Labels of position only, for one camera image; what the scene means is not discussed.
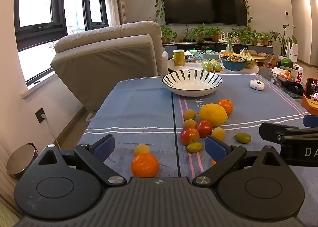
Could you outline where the white blue striped bowl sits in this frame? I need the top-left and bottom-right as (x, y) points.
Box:
(162, 70), (223, 97)

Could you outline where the white air purifier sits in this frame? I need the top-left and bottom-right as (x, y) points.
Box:
(288, 43), (299, 62)

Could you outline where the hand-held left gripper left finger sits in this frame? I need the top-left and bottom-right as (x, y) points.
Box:
(37, 134), (127, 188)

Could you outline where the cardboard box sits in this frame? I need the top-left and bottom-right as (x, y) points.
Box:
(248, 50), (274, 66)

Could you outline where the white round device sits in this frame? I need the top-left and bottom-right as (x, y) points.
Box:
(249, 79), (265, 91)

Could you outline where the bunch of bananas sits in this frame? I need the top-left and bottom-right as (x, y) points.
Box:
(238, 48), (259, 68)

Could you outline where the grey television cabinet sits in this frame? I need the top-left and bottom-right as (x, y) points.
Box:
(163, 42), (274, 55)

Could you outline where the black wall television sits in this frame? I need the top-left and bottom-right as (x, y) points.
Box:
(161, 0), (248, 26)

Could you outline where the green potted plant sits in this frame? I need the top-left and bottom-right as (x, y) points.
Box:
(260, 32), (272, 46)
(191, 24), (211, 41)
(160, 24), (177, 43)
(209, 26), (225, 42)
(232, 27), (262, 45)

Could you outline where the glass vase with plant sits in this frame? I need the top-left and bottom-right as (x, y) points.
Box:
(221, 32), (240, 53)

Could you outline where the round metal bin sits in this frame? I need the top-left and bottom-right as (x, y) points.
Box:
(6, 143), (38, 180)

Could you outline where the beige recliner sofa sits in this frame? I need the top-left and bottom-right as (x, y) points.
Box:
(50, 20), (168, 112)

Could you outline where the tall leafy floor plant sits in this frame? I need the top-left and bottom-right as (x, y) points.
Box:
(270, 24), (297, 59)

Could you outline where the pile of longans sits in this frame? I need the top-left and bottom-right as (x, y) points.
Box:
(222, 56), (247, 62)

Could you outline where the black wall socket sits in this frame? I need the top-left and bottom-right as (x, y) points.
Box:
(35, 108), (47, 124)

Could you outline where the small green oblong fruit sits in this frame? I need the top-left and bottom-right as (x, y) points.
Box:
(186, 142), (204, 153)
(235, 133), (252, 144)

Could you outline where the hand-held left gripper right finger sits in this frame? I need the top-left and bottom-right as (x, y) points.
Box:
(192, 135), (289, 188)

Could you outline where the black pouch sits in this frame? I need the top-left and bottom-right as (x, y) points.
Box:
(281, 81), (305, 97)

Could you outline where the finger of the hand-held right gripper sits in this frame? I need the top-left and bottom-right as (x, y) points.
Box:
(302, 115), (318, 128)
(259, 123), (318, 141)

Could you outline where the yellow can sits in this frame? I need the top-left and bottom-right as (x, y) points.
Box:
(173, 49), (185, 66)

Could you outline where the blue fruit bowl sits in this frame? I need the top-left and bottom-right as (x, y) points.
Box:
(220, 56), (249, 71)

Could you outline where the white round table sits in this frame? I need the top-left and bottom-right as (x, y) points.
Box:
(167, 57), (259, 77)

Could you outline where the large orange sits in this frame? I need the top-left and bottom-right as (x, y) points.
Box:
(131, 153), (160, 178)

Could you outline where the plate of small fruits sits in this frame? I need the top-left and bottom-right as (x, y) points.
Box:
(277, 70), (294, 82)

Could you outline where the white power cable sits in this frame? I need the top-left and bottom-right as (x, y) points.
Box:
(42, 116), (60, 146)

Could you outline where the small blue container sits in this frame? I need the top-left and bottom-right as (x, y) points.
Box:
(199, 52), (221, 60)

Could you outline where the yellow lemon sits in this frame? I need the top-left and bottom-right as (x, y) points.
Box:
(198, 103), (228, 127)

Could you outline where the small yellow round fruit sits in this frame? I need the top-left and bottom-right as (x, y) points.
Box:
(212, 127), (226, 141)
(134, 144), (151, 157)

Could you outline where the dish of wrapped snacks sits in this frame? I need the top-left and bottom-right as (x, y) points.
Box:
(185, 50), (200, 62)

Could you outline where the orange box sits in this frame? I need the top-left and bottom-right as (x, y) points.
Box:
(301, 94), (318, 115)

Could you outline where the dark marble table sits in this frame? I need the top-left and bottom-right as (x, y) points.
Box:
(258, 66), (306, 99)

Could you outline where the pack of green apples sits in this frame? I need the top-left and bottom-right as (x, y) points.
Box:
(201, 58), (223, 72)

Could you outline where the blue striped tablecloth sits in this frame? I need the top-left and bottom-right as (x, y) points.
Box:
(82, 73), (318, 227)

